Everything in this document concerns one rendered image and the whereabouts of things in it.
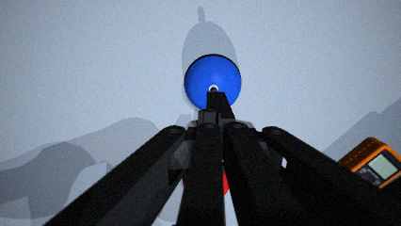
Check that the red bell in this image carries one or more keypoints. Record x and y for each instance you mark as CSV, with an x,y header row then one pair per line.
x,y
226,187

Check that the orange digital multimeter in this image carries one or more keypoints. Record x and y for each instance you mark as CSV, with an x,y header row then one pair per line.
x,y
373,160

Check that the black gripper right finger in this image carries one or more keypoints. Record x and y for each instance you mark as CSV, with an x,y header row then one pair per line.
x,y
312,190

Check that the blue bell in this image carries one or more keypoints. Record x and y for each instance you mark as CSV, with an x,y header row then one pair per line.
x,y
211,72

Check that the black box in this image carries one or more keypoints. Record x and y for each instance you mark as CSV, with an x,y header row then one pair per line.
x,y
394,188

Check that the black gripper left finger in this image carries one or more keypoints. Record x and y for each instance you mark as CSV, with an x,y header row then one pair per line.
x,y
137,189

